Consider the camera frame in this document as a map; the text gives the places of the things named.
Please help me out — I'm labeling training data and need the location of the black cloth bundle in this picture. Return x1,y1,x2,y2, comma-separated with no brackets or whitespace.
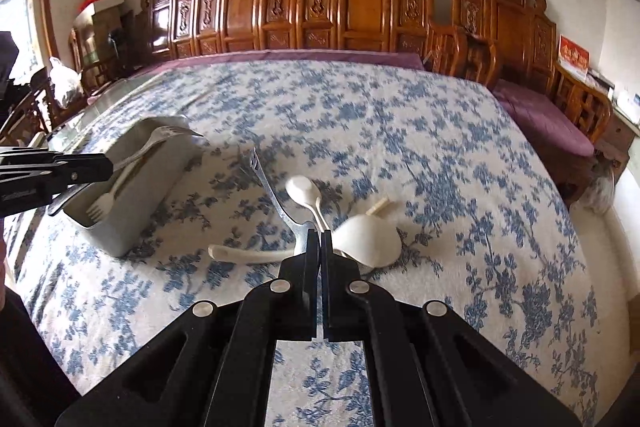
0,31,22,82

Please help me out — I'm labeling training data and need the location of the wooden side table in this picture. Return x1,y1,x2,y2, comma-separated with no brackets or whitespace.
592,107,633,188

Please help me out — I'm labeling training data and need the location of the white tabletop device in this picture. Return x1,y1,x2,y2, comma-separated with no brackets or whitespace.
616,88,640,124

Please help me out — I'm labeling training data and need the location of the long purple seat cushion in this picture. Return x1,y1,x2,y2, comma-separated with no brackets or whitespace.
130,49,426,80

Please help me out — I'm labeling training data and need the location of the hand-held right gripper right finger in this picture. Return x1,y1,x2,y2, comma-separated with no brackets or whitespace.
322,229,583,427

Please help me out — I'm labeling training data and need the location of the white plastic fork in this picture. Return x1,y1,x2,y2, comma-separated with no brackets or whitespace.
86,147,166,224

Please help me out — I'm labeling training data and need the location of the metal fork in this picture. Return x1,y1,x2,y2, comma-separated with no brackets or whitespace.
247,147,318,253
112,125,203,172

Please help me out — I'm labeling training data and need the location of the white plastic ladle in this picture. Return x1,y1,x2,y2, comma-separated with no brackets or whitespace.
207,213,402,269

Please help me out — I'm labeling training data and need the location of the blue floral tablecloth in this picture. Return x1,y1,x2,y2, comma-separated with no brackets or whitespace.
7,52,601,427

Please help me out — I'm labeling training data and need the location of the flat white box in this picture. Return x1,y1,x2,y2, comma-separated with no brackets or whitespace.
75,0,125,15

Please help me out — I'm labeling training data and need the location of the carved wooden chair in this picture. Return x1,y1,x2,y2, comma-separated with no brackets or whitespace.
67,27,121,92
0,72,56,142

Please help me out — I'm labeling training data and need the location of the wooden door frame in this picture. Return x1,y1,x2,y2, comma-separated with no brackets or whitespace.
0,0,56,72

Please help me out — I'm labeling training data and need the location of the square purple seat cushion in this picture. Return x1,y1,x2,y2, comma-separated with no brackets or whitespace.
492,79,596,158

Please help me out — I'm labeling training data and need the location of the brown carton stack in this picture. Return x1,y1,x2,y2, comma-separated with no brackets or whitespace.
75,12,136,72

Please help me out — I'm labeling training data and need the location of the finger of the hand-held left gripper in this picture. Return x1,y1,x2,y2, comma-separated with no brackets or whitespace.
0,146,58,156
0,153,114,188

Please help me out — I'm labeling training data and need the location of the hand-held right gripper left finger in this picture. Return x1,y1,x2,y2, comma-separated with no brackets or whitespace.
55,229,321,427

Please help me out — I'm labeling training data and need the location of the small white plastic spoon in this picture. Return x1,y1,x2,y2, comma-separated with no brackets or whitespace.
285,176,331,232

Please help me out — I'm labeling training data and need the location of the grey plastic bag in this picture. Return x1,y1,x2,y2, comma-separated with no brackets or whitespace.
582,159,616,212

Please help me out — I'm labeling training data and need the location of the clear plastic bag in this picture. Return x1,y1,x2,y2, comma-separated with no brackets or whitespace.
48,57,83,100

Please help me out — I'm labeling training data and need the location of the carved wooden armchair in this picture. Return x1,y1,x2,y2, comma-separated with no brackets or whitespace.
430,0,613,202

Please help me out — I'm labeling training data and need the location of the rectangular metal box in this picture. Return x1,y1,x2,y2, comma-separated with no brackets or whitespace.
47,114,203,258

